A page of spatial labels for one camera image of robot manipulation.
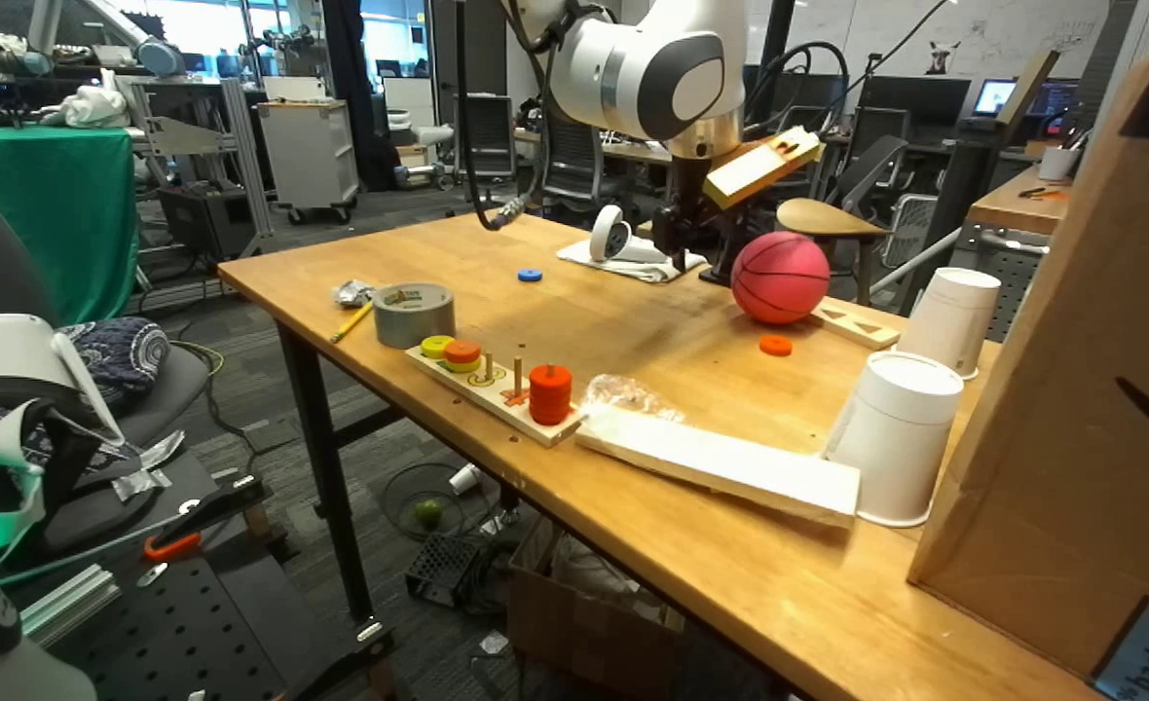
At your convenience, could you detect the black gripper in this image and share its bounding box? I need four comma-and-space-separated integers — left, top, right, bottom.
649, 160, 749, 289

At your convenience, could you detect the pink basketball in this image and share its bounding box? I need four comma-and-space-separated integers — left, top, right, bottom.
727, 231, 837, 326

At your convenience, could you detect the white cloth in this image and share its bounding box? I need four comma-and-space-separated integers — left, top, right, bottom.
554, 231, 680, 289

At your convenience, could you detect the round wooden stool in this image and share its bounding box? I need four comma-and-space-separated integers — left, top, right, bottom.
780, 196, 891, 297

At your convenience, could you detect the black mesh office chair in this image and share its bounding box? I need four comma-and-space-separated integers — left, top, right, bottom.
537, 127, 606, 210
452, 91, 517, 187

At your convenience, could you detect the long wooden shape sorter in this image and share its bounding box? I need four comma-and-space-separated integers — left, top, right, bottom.
813, 293, 902, 350

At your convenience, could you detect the red cylinder block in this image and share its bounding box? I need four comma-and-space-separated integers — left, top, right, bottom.
527, 361, 575, 430

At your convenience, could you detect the white flat board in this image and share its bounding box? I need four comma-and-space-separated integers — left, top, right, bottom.
575, 402, 870, 535

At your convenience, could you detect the black vertical pole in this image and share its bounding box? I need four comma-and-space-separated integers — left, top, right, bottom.
739, 0, 797, 132

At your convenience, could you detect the wooden stacking toy board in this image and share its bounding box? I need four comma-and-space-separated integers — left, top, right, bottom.
400, 340, 588, 446

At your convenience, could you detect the white paper cup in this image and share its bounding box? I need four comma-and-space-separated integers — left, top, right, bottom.
822, 350, 970, 528
901, 265, 1006, 382

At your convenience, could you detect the black computer monitor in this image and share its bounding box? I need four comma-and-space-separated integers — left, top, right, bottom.
857, 74, 972, 132

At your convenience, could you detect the black slanted stand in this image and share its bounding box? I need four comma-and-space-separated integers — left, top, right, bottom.
919, 47, 1066, 252

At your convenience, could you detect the wooden top workbench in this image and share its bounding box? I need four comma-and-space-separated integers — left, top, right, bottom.
965, 167, 1084, 240

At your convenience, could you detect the lit blue computer screen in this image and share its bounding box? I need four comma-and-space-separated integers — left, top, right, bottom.
970, 74, 1027, 123

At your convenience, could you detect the crumpled foil ball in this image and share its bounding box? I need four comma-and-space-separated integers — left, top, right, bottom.
331, 275, 376, 310

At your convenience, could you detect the yellow pencil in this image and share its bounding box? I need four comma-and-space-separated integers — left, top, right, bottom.
328, 301, 380, 345

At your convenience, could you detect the large cardboard box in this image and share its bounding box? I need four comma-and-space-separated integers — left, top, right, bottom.
902, 35, 1149, 701

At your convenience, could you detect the black keyboard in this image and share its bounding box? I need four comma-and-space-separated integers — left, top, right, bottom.
405, 514, 514, 615

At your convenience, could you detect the brown cardboard box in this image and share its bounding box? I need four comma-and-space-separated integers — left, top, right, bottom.
505, 563, 701, 701

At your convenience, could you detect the white rolling cart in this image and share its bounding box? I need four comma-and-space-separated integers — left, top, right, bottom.
258, 92, 363, 225

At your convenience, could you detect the black metal table leg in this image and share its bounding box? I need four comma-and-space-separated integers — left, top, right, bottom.
271, 324, 392, 658

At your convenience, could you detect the blue patterned bag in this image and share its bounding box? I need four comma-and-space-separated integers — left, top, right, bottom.
60, 315, 175, 418

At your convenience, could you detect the black perforated breadboard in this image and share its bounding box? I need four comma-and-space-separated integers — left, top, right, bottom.
60, 511, 392, 701

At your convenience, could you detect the green table cloth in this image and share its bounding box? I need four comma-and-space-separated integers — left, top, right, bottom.
0, 123, 141, 326

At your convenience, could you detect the white VR headset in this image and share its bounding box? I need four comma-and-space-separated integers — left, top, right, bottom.
0, 306, 130, 557

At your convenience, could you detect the aluminium extrusion bar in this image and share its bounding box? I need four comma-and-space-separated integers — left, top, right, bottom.
18, 559, 123, 649

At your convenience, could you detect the white round camera device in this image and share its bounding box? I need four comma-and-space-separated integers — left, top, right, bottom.
588, 201, 636, 269

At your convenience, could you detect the orange stacking ring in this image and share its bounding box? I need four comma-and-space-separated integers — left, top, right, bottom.
441, 340, 486, 378

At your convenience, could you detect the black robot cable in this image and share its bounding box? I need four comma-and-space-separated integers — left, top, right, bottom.
452, 0, 554, 232

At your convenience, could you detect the grey duct tape roll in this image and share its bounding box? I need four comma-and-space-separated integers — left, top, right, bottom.
371, 282, 458, 350

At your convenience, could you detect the orange handled tool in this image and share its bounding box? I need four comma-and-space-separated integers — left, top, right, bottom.
141, 526, 205, 563

